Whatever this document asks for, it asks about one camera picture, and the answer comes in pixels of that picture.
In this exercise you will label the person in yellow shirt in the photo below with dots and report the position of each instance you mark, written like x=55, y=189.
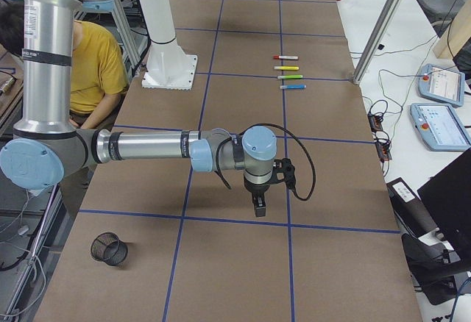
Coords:
x=98, y=85

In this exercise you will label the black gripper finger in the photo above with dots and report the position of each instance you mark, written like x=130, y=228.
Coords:
x=255, y=205
x=261, y=208

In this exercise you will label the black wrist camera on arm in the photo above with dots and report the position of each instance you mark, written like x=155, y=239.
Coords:
x=284, y=171

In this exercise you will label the teach pendant nearer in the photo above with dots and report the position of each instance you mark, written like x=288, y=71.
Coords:
x=439, y=127

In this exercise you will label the yellow marker pen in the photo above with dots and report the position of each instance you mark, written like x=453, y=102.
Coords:
x=286, y=68

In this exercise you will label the black mesh cup near arm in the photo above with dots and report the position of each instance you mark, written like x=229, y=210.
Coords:
x=108, y=248

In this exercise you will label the green marker pen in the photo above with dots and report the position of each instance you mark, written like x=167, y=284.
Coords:
x=296, y=76

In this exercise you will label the blue marker pen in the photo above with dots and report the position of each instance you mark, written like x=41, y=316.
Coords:
x=292, y=87

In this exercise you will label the teach pendant farther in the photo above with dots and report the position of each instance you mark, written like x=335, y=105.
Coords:
x=442, y=84

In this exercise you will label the red marker pen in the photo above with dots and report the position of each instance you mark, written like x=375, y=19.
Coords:
x=285, y=57

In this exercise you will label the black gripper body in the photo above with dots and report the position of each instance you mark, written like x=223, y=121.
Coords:
x=256, y=191

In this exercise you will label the aluminium frame post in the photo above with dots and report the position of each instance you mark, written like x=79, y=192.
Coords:
x=384, y=19

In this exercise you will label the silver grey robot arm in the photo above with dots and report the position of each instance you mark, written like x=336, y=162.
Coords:
x=46, y=147

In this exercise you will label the black power adapter with label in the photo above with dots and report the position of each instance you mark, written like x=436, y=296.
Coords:
x=410, y=209

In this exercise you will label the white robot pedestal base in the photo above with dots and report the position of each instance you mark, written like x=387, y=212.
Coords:
x=167, y=65

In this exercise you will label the black usb hub box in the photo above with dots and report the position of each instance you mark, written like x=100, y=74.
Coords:
x=375, y=122

